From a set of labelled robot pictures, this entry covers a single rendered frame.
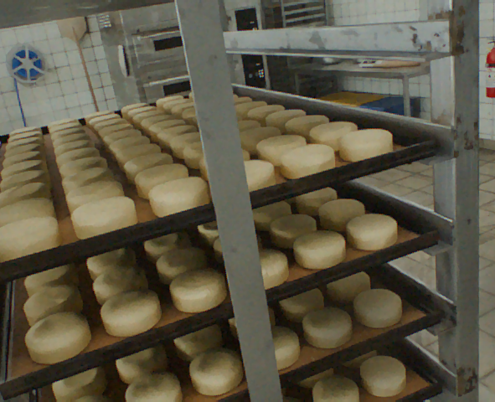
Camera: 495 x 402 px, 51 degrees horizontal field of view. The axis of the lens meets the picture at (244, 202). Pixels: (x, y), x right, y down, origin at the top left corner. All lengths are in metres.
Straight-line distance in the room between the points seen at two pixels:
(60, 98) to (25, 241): 5.84
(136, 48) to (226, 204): 4.96
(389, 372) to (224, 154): 0.34
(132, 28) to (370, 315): 4.95
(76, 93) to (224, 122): 5.89
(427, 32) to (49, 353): 0.41
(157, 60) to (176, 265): 4.94
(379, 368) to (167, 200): 0.33
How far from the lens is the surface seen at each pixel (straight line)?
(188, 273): 0.49
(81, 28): 6.22
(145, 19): 5.41
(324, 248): 0.49
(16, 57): 6.03
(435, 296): 0.59
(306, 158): 0.46
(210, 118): 0.39
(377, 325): 0.57
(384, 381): 0.62
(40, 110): 6.22
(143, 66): 5.31
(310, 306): 0.58
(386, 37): 0.55
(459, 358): 0.61
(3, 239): 0.42
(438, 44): 0.49
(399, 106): 5.66
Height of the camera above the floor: 1.64
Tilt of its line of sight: 20 degrees down
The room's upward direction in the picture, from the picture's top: 10 degrees counter-clockwise
